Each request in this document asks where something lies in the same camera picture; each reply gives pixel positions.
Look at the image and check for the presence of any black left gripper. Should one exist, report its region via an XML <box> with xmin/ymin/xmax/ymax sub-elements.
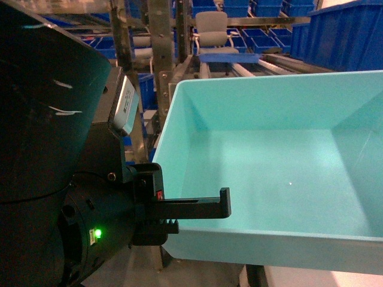
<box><xmin>56</xmin><ymin>66</ymin><xmax>232</xmax><ymax>287</ymax></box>

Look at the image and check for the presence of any light teal plastic bin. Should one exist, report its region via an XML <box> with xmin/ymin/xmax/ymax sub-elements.
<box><xmin>154</xmin><ymin>71</ymin><xmax>382</xmax><ymax>274</ymax></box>

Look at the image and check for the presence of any grey office chair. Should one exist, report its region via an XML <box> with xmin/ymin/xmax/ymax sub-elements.
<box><xmin>193</xmin><ymin>11</ymin><xmax>239</xmax><ymax>55</ymax></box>

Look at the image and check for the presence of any flat blue tray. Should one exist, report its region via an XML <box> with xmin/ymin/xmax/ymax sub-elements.
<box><xmin>198</xmin><ymin>53</ymin><xmax>262</xmax><ymax>63</ymax></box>

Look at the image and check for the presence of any steel shelf upright post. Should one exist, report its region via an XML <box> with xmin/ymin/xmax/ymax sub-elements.
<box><xmin>148</xmin><ymin>0</ymin><xmax>174</xmax><ymax>125</ymax></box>

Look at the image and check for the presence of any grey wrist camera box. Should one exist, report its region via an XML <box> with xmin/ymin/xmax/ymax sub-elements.
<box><xmin>112</xmin><ymin>75</ymin><xmax>139</xmax><ymax>136</ymax></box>

